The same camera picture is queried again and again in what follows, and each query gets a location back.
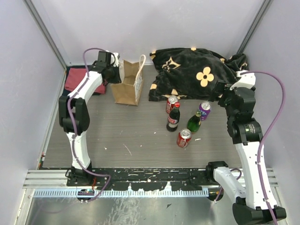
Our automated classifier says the green glass bottle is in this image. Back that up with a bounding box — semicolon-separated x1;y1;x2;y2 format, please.
187;110;202;134

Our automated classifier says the glass cola bottle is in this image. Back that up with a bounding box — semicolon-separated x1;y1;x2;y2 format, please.
166;102;180;132

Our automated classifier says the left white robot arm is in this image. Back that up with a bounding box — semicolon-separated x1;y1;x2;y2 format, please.
59;49;121;186

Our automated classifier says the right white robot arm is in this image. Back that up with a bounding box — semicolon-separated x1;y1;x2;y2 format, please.
205;81;286;225

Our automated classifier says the purple soda can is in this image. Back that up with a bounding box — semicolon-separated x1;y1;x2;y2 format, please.
199;101;211;121

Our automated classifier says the black floral fleece blanket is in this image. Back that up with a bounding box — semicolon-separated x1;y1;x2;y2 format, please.
149;48;249;102

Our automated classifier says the folded red cloth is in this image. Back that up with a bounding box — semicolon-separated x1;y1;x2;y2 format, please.
64;68;86;92

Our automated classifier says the red cola can rear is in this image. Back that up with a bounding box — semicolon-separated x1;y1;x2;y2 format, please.
166;96;179;114

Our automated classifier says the red cola can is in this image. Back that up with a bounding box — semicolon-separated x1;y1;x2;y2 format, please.
166;96;179;114
176;128;192;148

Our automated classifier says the red cola can front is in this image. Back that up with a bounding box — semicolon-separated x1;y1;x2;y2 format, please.
176;128;192;148

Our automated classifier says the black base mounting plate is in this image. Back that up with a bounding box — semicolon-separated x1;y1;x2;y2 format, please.
65;167;218;191

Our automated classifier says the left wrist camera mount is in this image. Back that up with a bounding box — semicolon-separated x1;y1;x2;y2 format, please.
106;51;120;67

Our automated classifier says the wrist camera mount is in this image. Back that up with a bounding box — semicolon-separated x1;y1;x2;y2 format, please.
106;51;120;67
230;70;256;90

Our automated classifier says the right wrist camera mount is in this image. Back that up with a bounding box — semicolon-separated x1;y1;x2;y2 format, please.
230;70;256;90

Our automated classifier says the white slotted cable duct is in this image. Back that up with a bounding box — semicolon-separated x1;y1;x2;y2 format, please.
33;188;209;198

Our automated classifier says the aluminium frame rail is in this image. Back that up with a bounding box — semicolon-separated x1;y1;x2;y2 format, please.
23;168;279;188

